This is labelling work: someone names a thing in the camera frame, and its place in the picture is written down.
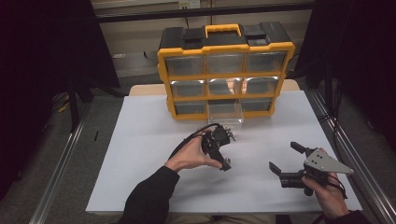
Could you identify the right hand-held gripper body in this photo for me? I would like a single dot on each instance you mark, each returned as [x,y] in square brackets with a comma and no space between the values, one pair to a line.
[323,161]

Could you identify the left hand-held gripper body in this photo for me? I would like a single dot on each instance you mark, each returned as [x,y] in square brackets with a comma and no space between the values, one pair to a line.
[219,137]

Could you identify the small clear plastic drawer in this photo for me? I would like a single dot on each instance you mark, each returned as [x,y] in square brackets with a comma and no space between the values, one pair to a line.
[224,110]

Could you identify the yellow black organizer case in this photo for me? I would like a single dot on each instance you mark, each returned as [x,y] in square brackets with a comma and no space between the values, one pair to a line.
[224,46]

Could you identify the person's left hand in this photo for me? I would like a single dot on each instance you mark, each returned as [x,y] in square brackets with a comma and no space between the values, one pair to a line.
[188,155]

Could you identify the person's right hand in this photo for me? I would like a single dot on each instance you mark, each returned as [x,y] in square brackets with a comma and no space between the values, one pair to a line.
[330,199]

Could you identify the white table sheet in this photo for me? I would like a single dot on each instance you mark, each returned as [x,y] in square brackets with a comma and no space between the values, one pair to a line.
[236,196]

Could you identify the grid of clear drawers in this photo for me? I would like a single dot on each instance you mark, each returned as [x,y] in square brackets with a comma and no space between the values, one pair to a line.
[185,66]

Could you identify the black curtain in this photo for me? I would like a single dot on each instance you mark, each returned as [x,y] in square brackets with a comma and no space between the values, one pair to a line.
[358,46]
[37,62]

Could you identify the small black floor object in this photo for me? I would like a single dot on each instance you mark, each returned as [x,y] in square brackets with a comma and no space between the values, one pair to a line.
[96,135]

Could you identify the black horizontal bar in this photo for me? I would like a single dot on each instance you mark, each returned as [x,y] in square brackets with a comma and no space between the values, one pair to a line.
[155,15]

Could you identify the black metal stand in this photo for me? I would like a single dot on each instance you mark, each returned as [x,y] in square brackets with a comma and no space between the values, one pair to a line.
[73,105]

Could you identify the aluminium floor rail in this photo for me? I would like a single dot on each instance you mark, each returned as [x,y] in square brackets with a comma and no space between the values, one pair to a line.
[59,168]
[358,155]

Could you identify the white wall outlet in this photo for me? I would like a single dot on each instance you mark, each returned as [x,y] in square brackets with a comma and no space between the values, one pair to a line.
[190,4]

